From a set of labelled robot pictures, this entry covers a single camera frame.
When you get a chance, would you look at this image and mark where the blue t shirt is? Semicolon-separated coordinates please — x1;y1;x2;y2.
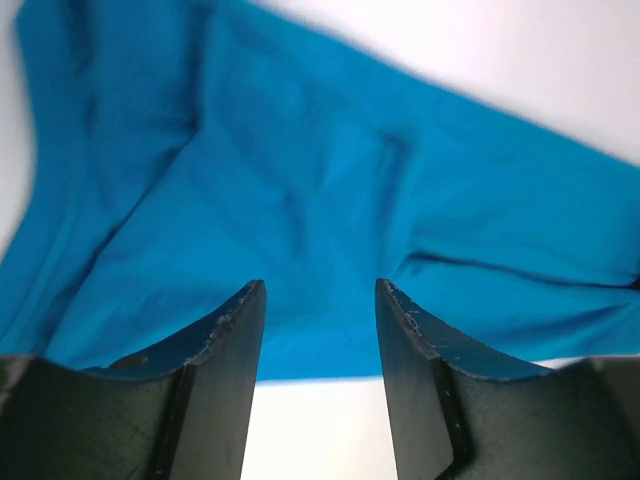
1;1;639;380

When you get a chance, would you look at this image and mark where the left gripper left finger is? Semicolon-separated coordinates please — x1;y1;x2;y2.
1;281;266;479

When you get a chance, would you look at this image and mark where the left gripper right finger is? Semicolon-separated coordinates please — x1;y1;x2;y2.
375;279;639;479

